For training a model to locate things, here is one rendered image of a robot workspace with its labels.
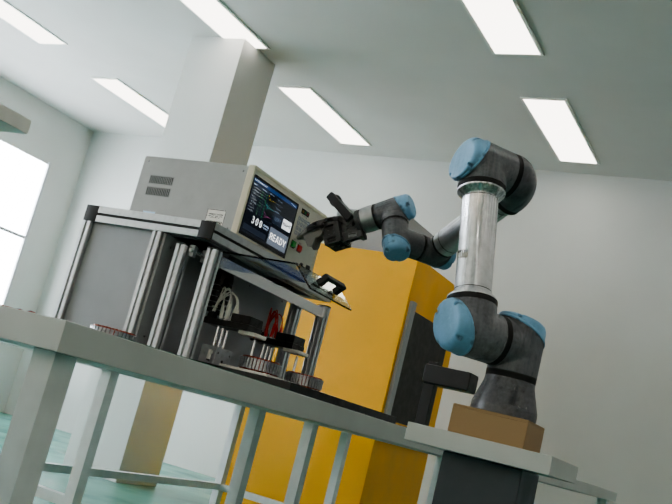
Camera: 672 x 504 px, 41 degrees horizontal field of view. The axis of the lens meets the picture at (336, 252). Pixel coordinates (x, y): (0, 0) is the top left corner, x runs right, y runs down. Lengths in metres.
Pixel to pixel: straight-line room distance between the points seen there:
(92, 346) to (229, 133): 5.35
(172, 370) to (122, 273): 0.82
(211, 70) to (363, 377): 2.56
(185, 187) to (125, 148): 7.94
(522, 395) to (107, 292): 1.11
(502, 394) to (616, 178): 6.00
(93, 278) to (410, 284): 3.85
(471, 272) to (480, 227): 0.11
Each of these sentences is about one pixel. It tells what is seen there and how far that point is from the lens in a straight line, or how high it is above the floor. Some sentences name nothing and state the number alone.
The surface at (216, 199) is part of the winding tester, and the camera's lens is 2.50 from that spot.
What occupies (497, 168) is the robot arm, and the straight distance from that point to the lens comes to 2.18.
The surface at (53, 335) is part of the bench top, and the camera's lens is 1.46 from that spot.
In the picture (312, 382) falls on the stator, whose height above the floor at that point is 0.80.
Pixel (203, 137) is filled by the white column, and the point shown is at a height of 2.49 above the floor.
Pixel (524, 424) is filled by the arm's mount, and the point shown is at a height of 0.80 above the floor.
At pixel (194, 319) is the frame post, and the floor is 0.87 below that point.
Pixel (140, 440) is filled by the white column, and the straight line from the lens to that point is 6.52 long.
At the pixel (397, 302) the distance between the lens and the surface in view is 6.12.
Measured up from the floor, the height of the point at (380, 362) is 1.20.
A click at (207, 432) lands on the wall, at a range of 8.90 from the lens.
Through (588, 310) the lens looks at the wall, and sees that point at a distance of 7.68.
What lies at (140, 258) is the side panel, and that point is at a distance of 2.43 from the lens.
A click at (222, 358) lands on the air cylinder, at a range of 2.45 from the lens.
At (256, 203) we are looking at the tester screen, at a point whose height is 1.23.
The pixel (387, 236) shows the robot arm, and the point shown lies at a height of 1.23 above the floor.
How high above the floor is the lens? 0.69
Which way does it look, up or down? 11 degrees up
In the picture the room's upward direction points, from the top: 14 degrees clockwise
